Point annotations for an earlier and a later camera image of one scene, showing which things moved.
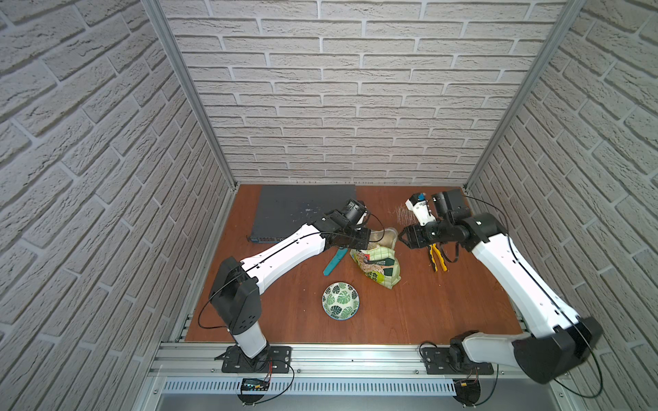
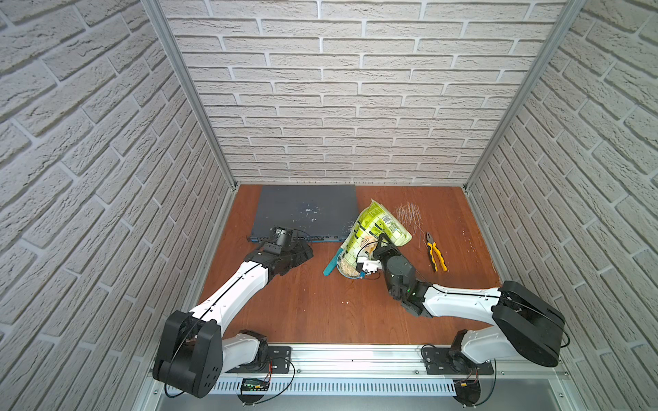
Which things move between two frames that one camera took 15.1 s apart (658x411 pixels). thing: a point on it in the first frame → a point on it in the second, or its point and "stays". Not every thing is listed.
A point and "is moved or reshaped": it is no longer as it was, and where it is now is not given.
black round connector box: x=468 y=390 stays
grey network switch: x=284 y=208 stays
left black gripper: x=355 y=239 → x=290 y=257
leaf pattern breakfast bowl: x=340 y=300 → x=346 y=263
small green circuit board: x=254 y=384 stays
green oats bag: x=379 y=262 is moved or reshaped
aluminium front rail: x=193 y=360 stays
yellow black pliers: x=433 y=248 stays
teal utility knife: x=340 y=253 stays
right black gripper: x=409 y=241 → x=382 y=255
